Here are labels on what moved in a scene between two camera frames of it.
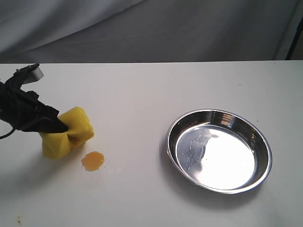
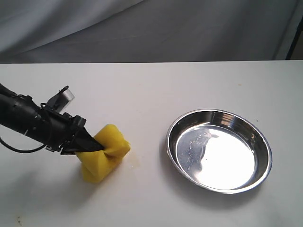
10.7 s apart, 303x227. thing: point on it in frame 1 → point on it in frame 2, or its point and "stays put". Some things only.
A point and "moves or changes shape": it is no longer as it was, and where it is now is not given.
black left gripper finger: [47, 125] → [84, 142]
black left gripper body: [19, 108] → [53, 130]
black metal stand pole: [299, 29] stays put
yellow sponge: [57, 145] moves or changes shape
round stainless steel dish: [219, 150] stays put
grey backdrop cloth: [88, 31] stays put
